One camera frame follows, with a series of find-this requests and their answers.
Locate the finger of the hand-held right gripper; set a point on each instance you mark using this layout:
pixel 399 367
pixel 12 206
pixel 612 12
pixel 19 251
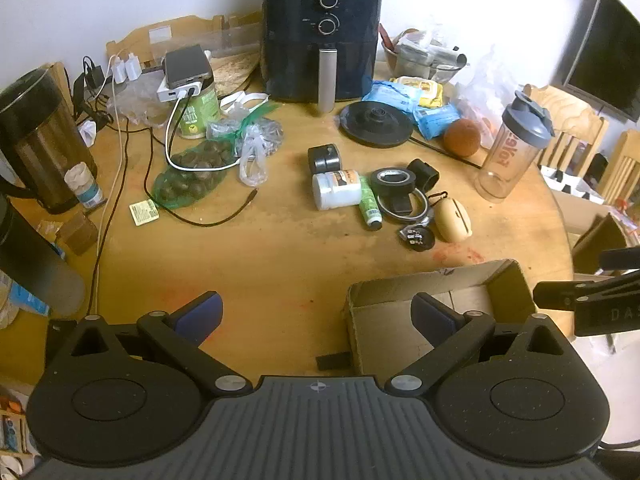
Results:
pixel 620 258
pixel 555 295

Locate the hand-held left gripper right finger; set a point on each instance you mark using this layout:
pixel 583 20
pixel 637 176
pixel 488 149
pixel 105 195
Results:
pixel 431 316

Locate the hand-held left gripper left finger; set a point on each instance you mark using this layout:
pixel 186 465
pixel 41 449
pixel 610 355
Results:
pixel 200 317

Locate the brown cardboard box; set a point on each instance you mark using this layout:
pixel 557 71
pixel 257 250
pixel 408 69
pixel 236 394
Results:
pixel 385 320

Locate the black round adapter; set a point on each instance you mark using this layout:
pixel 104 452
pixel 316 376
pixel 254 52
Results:
pixel 417 239

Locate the beige earbud case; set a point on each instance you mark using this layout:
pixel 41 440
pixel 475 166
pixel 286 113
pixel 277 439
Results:
pixel 452 220

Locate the small black block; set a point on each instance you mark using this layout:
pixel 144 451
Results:
pixel 399 204

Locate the green tube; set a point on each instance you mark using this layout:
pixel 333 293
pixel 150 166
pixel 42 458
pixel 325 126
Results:
pixel 369 205

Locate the black electrical tape roll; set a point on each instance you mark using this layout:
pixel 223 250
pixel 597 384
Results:
pixel 382 187

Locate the white plastic jar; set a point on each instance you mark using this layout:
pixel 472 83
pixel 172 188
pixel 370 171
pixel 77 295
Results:
pixel 332 191

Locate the small black jar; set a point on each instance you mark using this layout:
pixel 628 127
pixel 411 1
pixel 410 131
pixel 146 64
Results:
pixel 324 159

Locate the open brown cardboard carton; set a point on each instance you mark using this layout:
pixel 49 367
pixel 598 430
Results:
pixel 600 240

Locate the white carton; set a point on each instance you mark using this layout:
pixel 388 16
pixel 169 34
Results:
pixel 570 185

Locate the small pale green sachet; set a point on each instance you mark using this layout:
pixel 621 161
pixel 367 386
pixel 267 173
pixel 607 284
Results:
pixel 144 211

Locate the green net bag of nuts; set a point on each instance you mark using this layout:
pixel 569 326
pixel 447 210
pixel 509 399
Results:
pixel 192 180

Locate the clear shaker bottle grey lid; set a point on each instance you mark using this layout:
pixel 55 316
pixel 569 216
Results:
pixel 505 160

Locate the small brown box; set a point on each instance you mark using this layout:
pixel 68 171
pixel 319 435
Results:
pixel 77 234

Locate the clear plastic bag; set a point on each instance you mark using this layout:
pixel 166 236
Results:
pixel 252 165

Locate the small white bottle teal label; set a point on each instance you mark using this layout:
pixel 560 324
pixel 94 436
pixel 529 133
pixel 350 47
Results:
pixel 85 187

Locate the blue white packet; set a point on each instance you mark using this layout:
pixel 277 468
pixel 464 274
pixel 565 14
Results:
pixel 25 300

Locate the orange fruit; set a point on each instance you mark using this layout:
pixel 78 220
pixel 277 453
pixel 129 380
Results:
pixel 462 137

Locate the small blue wipes pack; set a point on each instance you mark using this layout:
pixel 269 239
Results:
pixel 435 122

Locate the clear bag of seeds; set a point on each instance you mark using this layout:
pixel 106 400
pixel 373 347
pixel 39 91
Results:
pixel 270 135

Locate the black flat screen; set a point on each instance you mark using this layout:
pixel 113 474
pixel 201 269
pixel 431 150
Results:
pixel 610 60

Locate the black kettle base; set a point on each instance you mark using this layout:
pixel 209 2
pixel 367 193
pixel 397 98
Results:
pixel 375 122

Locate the green can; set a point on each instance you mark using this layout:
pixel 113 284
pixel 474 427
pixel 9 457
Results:
pixel 202 115

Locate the white plastic bag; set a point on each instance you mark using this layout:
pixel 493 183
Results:
pixel 492 85

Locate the white plug adapter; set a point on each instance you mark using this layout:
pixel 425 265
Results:
pixel 89 132

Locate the crumpled clear plastic wrap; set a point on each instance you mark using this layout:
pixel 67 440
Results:
pixel 140 105

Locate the large blue wipes pack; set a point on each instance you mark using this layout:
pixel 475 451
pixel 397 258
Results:
pixel 390 96

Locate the white charger block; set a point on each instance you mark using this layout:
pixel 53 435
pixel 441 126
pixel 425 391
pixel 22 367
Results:
pixel 167 94

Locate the yellow wipes pack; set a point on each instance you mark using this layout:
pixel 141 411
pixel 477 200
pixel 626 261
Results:
pixel 422 89

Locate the dark electric kettle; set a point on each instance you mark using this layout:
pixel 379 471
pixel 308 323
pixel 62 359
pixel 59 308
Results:
pixel 40 145

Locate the glass bowl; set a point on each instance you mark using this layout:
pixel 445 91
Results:
pixel 415 70

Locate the grey power bank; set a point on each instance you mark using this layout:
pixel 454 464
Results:
pixel 186 66

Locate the white plug charger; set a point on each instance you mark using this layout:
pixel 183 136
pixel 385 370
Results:
pixel 120 69
pixel 134 66

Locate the aluminium foil roll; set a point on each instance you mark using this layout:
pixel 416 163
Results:
pixel 447 56

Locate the black plug charger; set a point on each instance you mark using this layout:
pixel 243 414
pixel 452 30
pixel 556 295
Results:
pixel 94 74

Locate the black air fryer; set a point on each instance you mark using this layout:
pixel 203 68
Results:
pixel 295 60

